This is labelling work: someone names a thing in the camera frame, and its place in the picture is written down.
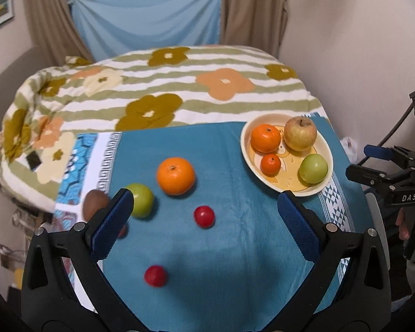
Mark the large yellow-red apple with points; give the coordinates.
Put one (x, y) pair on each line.
(300, 133)

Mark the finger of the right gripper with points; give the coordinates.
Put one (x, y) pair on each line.
(380, 152)
(380, 181)

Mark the light blue hanging sheet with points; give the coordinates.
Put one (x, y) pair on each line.
(111, 28)

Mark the right beige curtain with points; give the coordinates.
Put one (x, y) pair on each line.
(256, 23)

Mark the beige curtain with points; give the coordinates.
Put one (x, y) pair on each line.
(52, 30)
(256, 23)

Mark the cream fruit plate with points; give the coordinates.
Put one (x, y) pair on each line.
(287, 178)

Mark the left beige curtain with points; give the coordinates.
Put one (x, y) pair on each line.
(52, 30)

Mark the red cherry tomato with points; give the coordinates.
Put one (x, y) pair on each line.
(156, 276)
(204, 216)

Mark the floral striped duvet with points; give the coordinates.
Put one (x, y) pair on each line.
(145, 89)

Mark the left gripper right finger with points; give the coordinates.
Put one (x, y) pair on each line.
(348, 287)

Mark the green apple in plate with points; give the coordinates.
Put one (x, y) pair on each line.
(313, 169)

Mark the brown kiwi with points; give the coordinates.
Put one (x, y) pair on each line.
(94, 200)

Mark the large orange in plate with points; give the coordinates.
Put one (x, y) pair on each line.
(265, 138)

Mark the right hand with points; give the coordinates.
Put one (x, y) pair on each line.
(402, 223)

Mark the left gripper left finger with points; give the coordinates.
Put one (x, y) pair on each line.
(64, 288)

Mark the small mandarin in plate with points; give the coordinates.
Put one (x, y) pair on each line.
(270, 164)

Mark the large orange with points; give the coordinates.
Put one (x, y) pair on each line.
(265, 138)
(176, 176)

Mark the white plastic bag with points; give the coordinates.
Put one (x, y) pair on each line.
(350, 147)

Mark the small black card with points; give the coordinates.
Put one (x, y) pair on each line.
(33, 160)

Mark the green apple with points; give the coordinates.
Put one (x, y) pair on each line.
(143, 200)
(313, 169)

